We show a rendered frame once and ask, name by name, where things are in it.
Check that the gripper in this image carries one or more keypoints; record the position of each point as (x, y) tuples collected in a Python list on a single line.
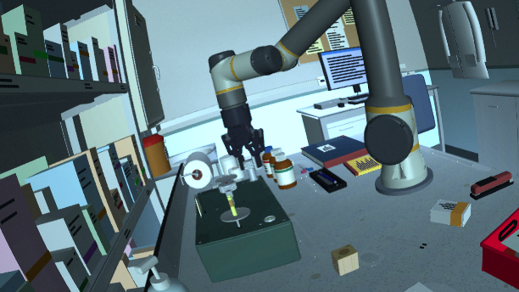
[(236, 119)]

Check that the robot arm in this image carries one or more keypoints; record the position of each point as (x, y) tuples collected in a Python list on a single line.
[(377, 81)]

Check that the yellow-green balance beam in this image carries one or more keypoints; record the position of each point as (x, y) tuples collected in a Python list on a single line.
[(231, 205)]

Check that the round silver dial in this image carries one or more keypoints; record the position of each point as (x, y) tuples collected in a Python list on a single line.
[(269, 219)]

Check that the dark green balance body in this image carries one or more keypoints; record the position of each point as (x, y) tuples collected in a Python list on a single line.
[(243, 243)]

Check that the pale wooden weight box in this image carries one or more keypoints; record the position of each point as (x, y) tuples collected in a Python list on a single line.
[(344, 260)]

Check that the white box with orange band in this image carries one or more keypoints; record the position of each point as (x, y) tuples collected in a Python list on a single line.
[(448, 212)]

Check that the white jar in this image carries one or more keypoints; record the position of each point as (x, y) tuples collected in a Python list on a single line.
[(227, 164), (250, 170)]

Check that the brown bottle with blue cap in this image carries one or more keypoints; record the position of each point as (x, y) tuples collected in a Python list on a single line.
[(267, 162)]

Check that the brown bottle with white cap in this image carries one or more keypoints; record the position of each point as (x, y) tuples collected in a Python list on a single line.
[(276, 154)]

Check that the brown bottle with white label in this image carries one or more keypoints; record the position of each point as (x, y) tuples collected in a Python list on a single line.
[(286, 175)]

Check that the white paper roll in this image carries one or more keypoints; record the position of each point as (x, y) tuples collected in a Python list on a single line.
[(199, 168)]

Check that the dark blue book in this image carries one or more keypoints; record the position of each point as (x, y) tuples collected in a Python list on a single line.
[(332, 151)]

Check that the orange jar with red lid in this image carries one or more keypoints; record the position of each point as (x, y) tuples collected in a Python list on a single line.
[(157, 156)]

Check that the black pen tray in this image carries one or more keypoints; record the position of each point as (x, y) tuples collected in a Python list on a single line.
[(327, 180)]

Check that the white desk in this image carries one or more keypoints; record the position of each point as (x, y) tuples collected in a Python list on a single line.
[(332, 124)]

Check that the grey keyboard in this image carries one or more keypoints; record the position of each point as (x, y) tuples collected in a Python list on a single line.
[(329, 104)]

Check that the black upright panel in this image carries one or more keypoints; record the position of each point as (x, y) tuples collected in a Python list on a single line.
[(170, 235)]

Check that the yellow booklet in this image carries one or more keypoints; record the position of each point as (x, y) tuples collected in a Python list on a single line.
[(363, 165)]

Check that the computer monitor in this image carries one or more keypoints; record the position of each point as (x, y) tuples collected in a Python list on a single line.
[(342, 67)]

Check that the brown notice board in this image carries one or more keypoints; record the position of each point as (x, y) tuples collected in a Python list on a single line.
[(330, 38)]

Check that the white pump bottle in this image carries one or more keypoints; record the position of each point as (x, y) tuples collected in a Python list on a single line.
[(162, 282)]

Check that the blue chair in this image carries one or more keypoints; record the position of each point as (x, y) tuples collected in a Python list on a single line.
[(421, 105)]

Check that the grey shelf unit with boxes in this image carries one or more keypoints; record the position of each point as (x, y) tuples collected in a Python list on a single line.
[(61, 162)]

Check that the thin grey spatula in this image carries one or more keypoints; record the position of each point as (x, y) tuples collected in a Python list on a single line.
[(405, 241)]

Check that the white paper sheet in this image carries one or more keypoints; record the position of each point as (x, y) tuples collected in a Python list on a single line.
[(417, 287)]

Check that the white hanging coat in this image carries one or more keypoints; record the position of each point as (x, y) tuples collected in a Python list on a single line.
[(464, 38)]

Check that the red and black stapler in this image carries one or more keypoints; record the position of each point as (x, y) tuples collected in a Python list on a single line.
[(491, 184)]

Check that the grey cupboard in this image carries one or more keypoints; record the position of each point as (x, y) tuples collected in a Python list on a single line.
[(496, 126)]

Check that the red bin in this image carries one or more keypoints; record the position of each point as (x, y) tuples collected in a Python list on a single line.
[(500, 251)]

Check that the dark grey wall cabinet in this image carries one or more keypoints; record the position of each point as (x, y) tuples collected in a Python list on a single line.
[(144, 69)]

